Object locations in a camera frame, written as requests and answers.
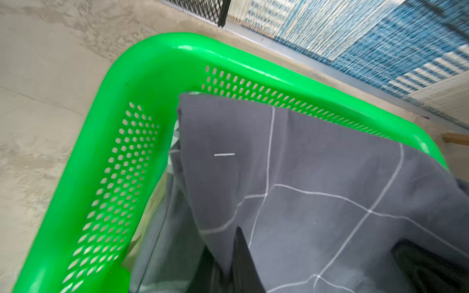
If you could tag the dark grey checked pillowcase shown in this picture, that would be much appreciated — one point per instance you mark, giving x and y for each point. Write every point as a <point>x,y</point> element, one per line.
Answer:
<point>320,205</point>

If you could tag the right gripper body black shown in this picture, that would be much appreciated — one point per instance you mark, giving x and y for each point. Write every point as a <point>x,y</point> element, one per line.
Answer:
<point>428,272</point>

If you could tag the grey striped pillowcase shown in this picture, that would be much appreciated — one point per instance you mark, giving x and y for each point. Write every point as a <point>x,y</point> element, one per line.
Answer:
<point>168,252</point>

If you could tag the wooden whiteboard stand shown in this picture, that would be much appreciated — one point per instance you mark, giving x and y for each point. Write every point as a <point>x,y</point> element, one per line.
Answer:
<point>455,138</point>

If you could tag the black wire shelf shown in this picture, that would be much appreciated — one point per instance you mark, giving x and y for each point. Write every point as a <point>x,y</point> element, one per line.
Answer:
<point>215,11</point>

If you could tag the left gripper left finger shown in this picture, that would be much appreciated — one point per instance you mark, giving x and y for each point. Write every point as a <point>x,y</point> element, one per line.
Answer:
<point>207,277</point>

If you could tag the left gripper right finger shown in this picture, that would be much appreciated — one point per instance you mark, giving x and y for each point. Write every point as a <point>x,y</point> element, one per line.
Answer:
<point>244,275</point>

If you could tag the green plastic basket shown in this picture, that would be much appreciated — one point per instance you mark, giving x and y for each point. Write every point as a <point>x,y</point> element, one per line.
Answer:
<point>123,150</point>

